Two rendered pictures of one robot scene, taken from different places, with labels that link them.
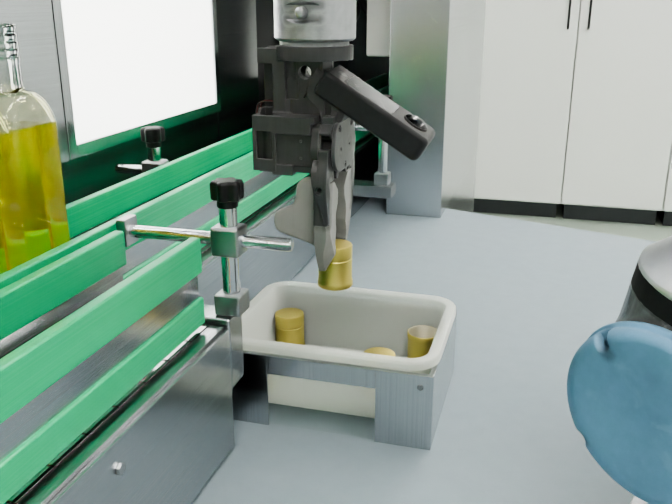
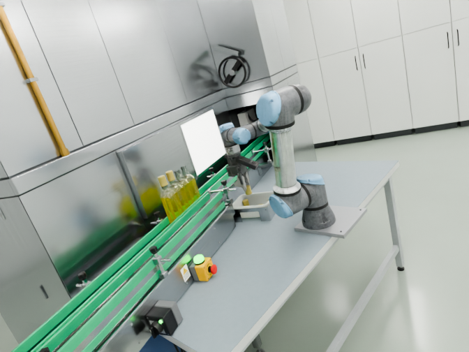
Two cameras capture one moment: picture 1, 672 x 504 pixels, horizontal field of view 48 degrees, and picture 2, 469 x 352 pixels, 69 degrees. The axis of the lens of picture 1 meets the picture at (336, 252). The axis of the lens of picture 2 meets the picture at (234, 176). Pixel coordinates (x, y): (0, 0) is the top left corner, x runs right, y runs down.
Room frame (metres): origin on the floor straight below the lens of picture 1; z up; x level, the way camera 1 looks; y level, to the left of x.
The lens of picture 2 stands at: (-0.94, -0.36, 1.53)
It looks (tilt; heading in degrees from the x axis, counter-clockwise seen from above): 17 degrees down; 14
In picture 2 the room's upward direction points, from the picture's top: 17 degrees counter-clockwise
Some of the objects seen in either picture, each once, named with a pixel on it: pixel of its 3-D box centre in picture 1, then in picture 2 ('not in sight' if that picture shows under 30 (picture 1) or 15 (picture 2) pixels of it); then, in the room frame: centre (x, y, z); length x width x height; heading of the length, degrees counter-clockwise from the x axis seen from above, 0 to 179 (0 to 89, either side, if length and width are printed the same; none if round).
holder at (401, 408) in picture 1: (318, 357); (250, 207); (0.74, 0.02, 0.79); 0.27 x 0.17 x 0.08; 74
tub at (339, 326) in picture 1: (343, 353); (255, 206); (0.73, -0.01, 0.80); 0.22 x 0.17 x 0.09; 74
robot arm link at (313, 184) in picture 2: not in sight; (310, 189); (0.49, -0.32, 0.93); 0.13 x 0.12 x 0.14; 129
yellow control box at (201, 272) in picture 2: not in sight; (203, 269); (0.22, 0.17, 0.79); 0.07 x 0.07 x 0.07; 74
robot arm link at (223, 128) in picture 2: not in sight; (228, 135); (0.71, 0.02, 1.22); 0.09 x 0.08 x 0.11; 39
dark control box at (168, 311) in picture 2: not in sight; (165, 318); (-0.05, 0.25, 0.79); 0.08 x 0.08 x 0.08; 74
